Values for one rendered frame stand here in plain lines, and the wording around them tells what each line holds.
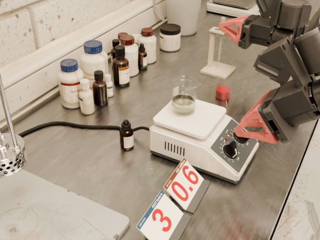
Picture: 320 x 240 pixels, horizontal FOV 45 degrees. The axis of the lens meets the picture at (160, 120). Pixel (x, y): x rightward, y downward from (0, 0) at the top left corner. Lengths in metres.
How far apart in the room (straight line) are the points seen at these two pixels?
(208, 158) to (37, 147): 0.37
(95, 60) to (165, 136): 0.32
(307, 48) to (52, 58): 0.65
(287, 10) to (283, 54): 0.43
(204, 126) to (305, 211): 0.24
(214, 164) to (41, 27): 0.57
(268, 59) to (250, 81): 0.53
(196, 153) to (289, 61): 0.27
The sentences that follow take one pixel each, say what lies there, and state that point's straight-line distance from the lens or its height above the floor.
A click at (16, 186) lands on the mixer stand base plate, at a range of 0.80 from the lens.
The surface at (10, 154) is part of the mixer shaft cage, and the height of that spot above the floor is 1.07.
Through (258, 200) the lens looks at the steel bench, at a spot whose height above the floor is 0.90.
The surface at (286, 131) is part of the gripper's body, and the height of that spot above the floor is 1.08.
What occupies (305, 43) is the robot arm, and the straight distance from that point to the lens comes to 0.61.
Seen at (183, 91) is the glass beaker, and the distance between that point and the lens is 0.76.
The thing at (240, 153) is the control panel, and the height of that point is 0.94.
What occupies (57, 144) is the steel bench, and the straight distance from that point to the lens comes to 0.89.
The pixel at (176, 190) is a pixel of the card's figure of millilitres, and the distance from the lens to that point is 0.72.
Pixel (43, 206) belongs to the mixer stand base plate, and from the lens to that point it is 0.74.
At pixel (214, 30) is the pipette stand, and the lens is 1.13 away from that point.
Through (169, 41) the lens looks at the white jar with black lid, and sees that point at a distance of 1.27.
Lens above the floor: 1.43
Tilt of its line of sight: 34 degrees down
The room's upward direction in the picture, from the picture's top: 1 degrees clockwise
